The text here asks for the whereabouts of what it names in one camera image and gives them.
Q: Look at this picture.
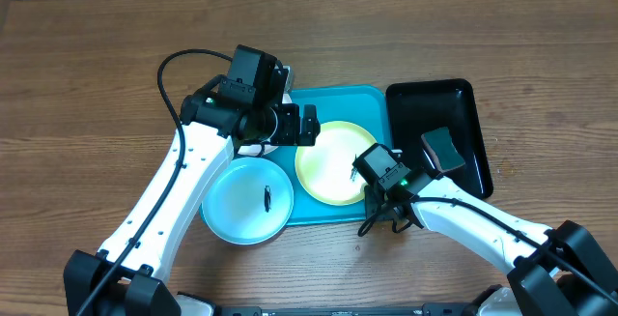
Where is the white round plate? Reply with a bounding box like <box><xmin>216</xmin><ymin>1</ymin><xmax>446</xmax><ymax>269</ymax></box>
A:
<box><xmin>238</xmin><ymin>92</ymin><xmax>292</xmax><ymax>157</ymax></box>

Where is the yellow-green rimmed plate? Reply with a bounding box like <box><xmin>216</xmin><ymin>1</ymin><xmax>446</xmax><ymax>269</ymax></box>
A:
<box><xmin>295</xmin><ymin>121</ymin><xmax>377</xmax><ymax>206</ymax></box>

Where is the green scouring sponge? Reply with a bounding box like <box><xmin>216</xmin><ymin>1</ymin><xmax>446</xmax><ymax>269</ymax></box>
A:
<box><xmin>421</xmin><ymin>127</ymin><xmax>465</xmax><ymax>174</ymax></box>

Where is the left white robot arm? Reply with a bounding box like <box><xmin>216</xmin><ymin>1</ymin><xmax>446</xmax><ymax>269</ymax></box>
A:
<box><xmin>63</xmin><ymin>67</ymin><xmax>319</xmax><ymax>315</ymax></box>

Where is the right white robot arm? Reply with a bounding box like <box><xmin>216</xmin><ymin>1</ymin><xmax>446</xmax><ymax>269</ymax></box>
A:
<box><xmin>360</xmin><ymin>165</ymin><xmax>617</xmax><ymax>315</ymax></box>

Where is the teal plastic serving tray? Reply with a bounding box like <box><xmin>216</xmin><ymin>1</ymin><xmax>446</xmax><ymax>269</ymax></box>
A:
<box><xmin>266</xmin><ymin>85</ymin><xmax>392</xmax><ymax>226</ymax></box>

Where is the black rectangular water tray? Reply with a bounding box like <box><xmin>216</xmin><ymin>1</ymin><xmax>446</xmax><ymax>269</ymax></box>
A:
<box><xmin>385</xmin><ymin>78</ymin><xmax>493</xmax><ymax>200</ymax></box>

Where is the light blue round plate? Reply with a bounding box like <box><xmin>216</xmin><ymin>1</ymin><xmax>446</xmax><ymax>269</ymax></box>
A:
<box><xmin>200</xmin><ymin>158</ymin><xmax>294</xmax><ymax>245</ymax></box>

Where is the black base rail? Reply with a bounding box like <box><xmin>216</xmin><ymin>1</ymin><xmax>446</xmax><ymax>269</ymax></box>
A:
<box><xmin>175</xmin><ymin>292</ymin><xmax>478</xmax><ymax>316</ymax></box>

